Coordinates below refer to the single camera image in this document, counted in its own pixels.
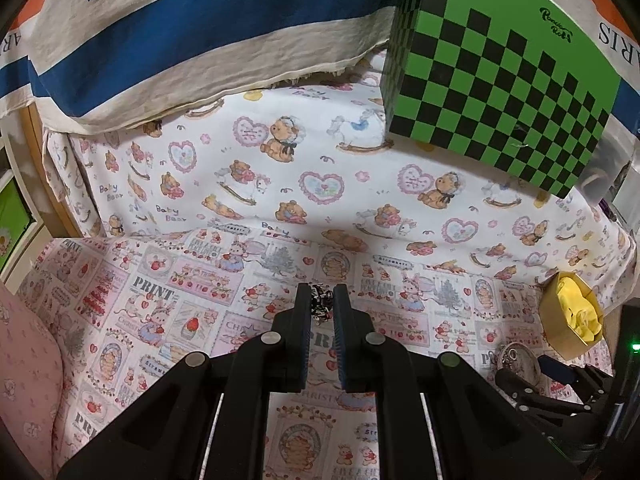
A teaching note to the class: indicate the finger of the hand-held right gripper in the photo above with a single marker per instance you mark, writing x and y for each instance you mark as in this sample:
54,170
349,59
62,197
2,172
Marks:
545,400
555,367

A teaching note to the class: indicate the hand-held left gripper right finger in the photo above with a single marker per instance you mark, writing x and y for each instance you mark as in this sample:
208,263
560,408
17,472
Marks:
341,350

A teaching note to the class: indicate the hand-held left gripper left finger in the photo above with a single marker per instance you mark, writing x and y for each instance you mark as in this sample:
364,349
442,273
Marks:
302,350

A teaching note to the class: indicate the octagonal cardboard jewelry box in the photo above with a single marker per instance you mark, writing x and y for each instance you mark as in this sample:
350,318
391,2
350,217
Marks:
555,330

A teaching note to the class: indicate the yellow lining cloth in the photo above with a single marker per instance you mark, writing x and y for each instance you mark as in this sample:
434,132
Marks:
580,310

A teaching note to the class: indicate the strawberry print pink cloth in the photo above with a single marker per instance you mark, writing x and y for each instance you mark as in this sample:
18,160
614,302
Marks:
175,310

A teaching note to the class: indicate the bear print white cloth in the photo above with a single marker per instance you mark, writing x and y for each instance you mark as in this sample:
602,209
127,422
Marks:
325,160

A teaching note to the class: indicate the translucent plastic tub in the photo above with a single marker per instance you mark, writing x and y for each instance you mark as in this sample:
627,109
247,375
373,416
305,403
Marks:
602,180

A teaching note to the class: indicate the pink pillow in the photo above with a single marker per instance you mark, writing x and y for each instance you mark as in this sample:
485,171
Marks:
25,370

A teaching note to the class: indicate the green checkered tissue box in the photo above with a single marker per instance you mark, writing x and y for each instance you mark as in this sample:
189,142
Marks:
500,85

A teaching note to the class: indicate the green panel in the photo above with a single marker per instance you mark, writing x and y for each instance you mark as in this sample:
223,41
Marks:
12,215

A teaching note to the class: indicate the striped cream blanket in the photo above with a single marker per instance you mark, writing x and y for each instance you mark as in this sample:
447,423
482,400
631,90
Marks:
150,35

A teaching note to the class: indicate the wooden frame rail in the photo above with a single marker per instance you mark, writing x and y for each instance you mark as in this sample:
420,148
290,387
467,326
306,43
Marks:
45,175

